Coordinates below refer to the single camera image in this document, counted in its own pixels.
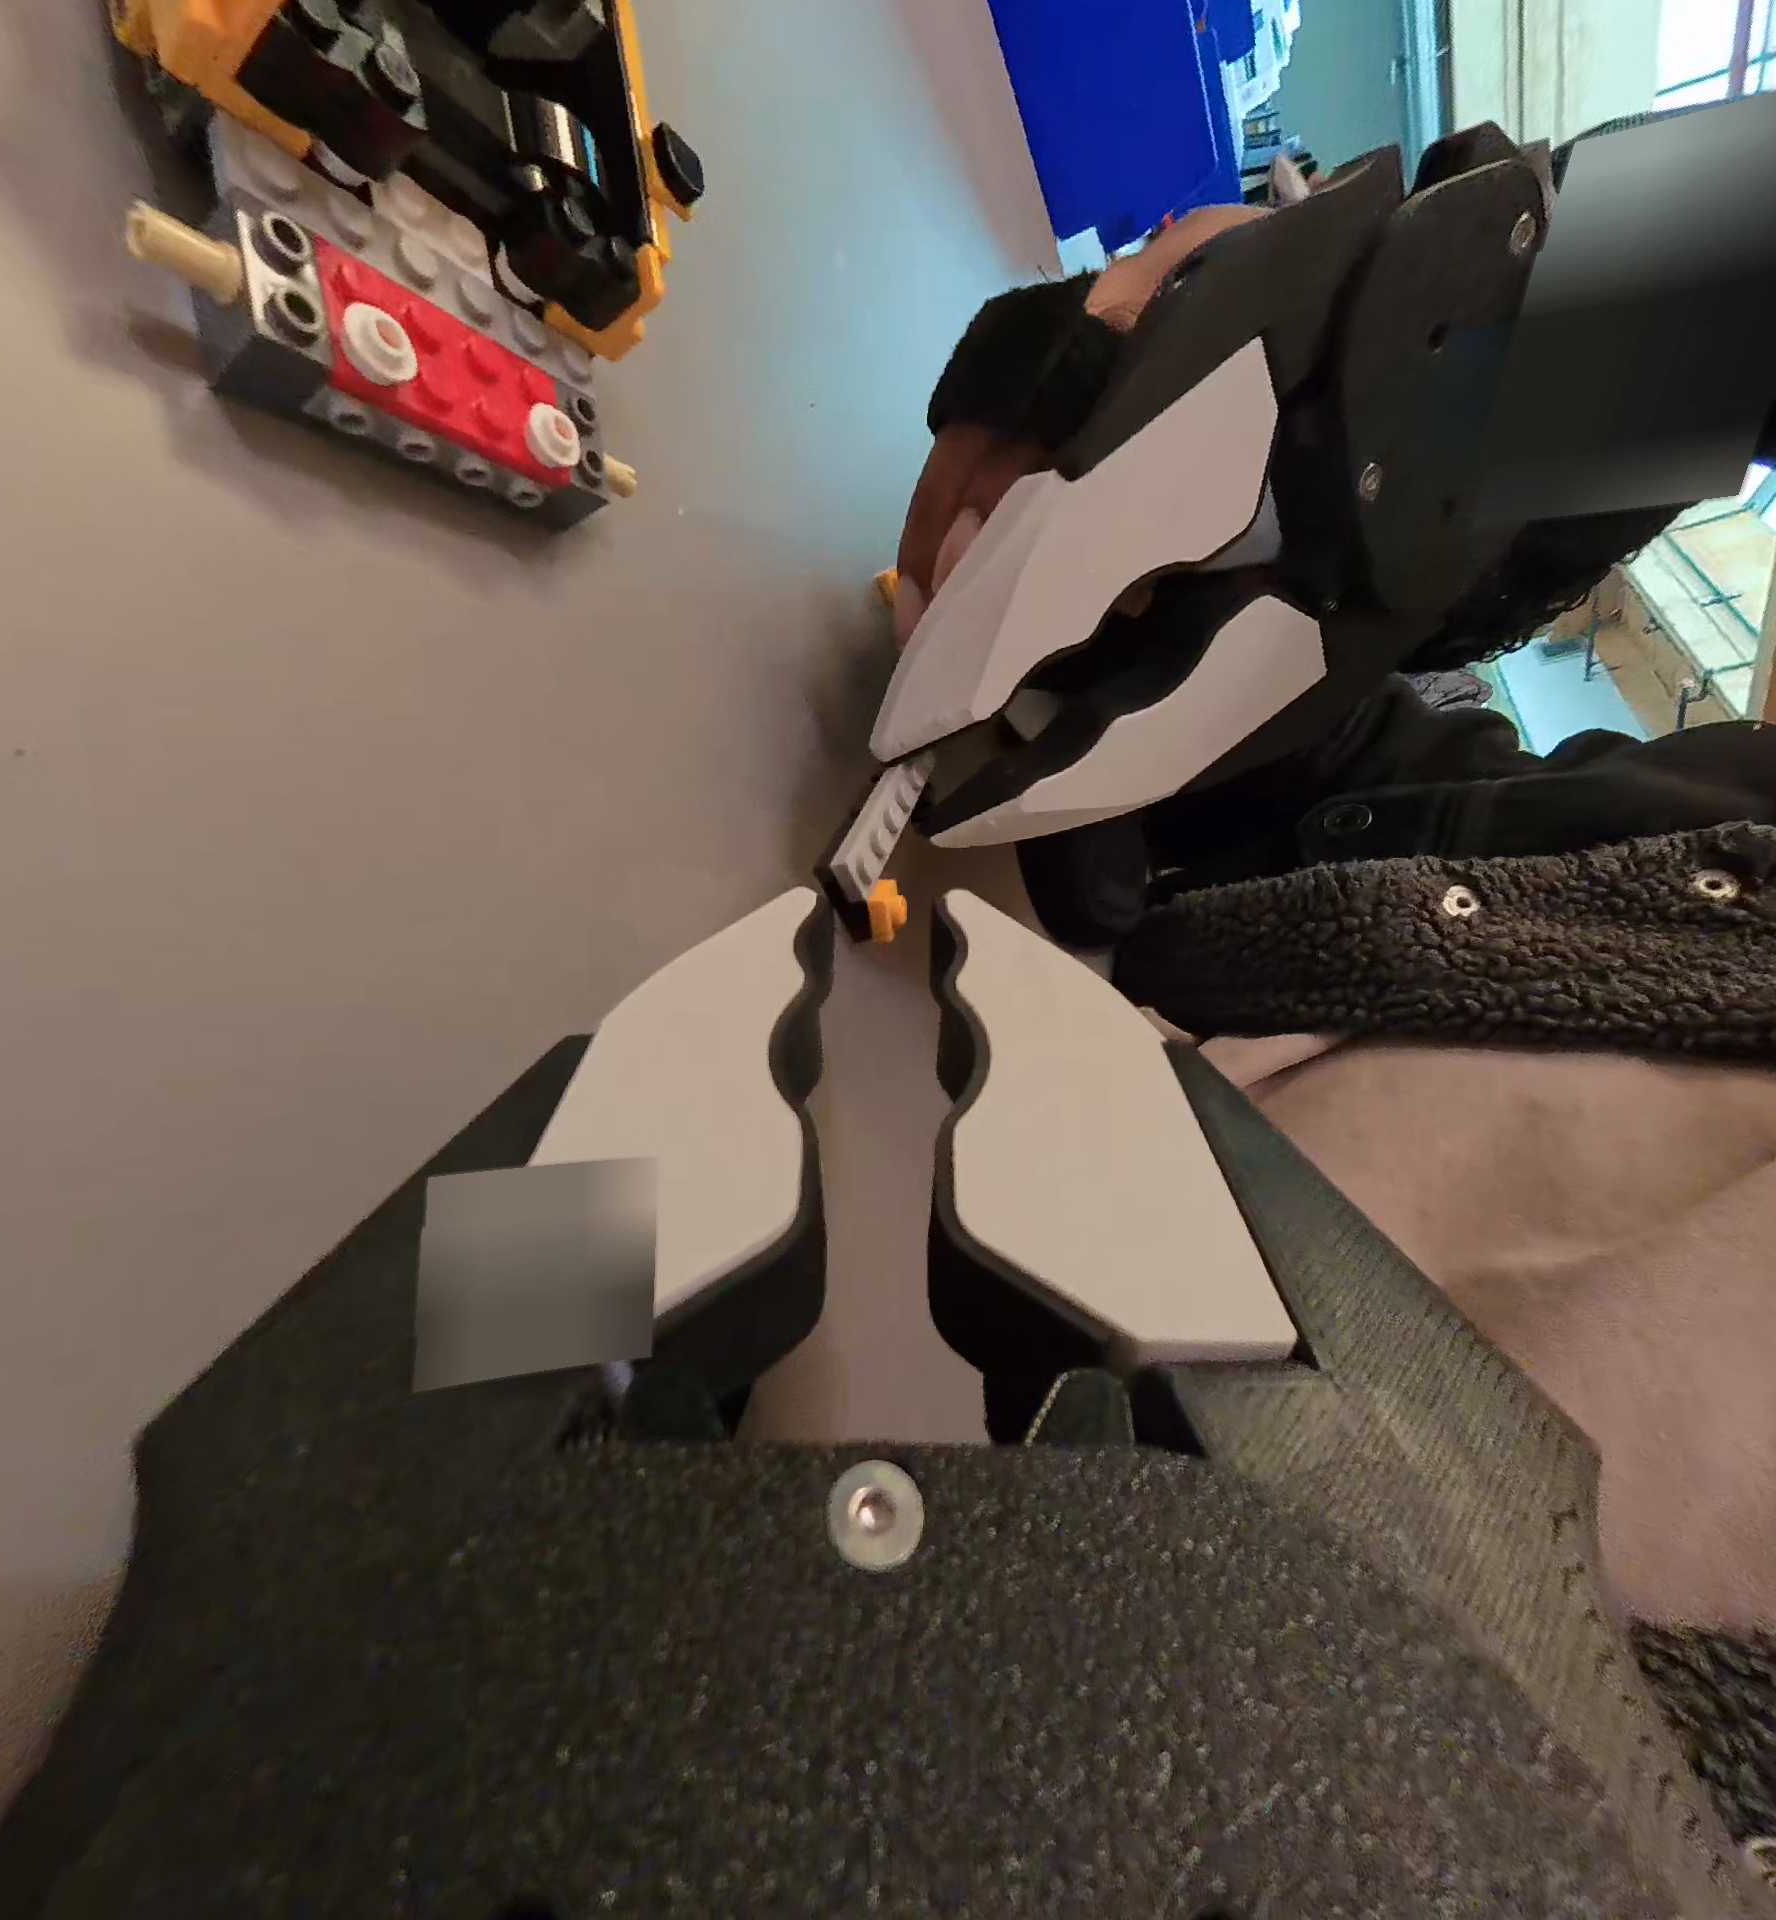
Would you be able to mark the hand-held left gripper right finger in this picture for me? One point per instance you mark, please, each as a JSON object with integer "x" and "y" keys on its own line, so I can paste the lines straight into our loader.
{"x": 1113, "y": 1185}

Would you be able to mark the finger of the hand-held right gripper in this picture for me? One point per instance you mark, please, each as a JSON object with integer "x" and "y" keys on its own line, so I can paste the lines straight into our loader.
{"x": 1204, "y": 704}
{"x": 1097, "y": 524}

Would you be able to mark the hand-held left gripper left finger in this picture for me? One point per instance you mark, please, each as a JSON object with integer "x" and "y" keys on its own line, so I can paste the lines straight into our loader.
{"x": 694, "y": 1096}

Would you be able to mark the long grey lego plate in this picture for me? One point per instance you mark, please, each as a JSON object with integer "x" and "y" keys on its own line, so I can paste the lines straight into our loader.
{"x": 876, "y": 826}

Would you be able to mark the yellow lego car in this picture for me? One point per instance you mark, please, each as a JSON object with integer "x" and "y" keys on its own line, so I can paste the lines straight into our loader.
{"x": 424, "y": 181}

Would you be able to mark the person's right hand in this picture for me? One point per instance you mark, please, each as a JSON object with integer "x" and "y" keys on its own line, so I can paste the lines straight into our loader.
{"x": 962, "y": 510}

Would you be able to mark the blue plastic storage bin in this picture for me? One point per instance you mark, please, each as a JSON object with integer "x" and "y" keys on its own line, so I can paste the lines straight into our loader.
{"x": 1113, "y": 105}

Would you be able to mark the taupe sweatshirt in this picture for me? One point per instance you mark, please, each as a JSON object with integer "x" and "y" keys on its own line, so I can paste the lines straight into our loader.
{"x": 1578, "y": 1276}

